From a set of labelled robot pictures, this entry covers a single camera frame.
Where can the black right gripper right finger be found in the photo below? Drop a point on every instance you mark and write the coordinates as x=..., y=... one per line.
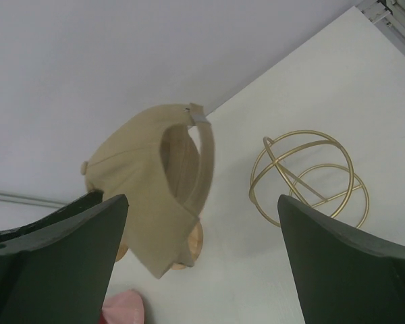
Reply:
x=342, y=274

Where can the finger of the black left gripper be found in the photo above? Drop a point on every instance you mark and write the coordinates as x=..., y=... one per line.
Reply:
x=76, y=207

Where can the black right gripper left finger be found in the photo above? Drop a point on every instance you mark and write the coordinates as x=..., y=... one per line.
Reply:
x=57, y=269

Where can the pink cap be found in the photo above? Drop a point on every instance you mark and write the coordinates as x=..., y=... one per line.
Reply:
x=123, y=308

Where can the beige sport cap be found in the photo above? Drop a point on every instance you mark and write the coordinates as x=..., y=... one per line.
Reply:
x=162, y=160

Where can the wooden hat stand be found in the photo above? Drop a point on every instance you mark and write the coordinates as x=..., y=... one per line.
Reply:
x=195, y=244

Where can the gold wire sphere stand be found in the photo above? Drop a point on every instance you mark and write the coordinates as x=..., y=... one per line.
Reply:
x=317, y=170

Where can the right aluminium frame post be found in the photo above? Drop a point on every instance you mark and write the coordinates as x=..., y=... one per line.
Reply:
x=389, y=18

